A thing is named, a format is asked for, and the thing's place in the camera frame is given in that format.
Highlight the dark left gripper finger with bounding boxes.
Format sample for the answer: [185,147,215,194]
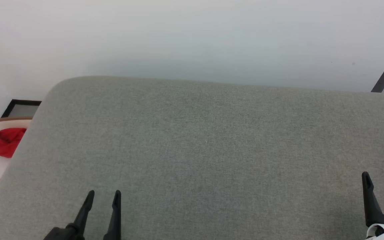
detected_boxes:
[66,190,95,240]
[103,190,122,240]

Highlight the red jersey with white trim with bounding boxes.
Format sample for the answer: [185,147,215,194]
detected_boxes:
[0,128,27,158]

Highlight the grey fabric sofa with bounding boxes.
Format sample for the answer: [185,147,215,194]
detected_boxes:
[0,76,384,240]

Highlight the dark metal table leg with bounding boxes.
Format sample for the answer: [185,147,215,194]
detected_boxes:
[371,67,384,93]

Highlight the black framed panel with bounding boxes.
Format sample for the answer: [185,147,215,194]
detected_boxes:
[1,99,42,118]

